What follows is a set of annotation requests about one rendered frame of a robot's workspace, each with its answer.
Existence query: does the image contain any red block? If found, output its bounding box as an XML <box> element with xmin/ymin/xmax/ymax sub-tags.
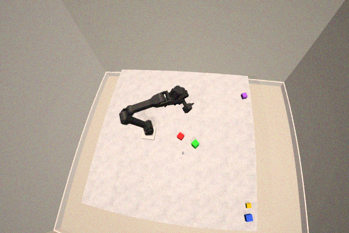
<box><xmin>177</xmin><ymin>132</ymin><xmax>184</xmax><ymax>141</ymax></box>

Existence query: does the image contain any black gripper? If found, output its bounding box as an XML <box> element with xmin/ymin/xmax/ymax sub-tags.
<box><xmin>174</xmin><ymin>98</ymin><xmax>194</xmax><ymax>113</ymax></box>

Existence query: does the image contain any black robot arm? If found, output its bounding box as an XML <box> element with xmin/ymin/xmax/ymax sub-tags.
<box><xmin>119</xmin><ymin>86</ymin><xmax>189</xmax><ymax>136</ymax></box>

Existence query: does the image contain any small purple block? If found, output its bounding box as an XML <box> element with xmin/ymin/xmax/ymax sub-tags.
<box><xmin>241</xmin><ymin>93</ymin><xmax>248</xmax><ymax>99</ymax></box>

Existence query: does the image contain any blue block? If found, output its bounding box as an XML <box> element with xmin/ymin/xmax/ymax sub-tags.
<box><xmin>244</xmin><ymin>214</ymin><xmax>253</xmax><ymax>222</ymax></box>

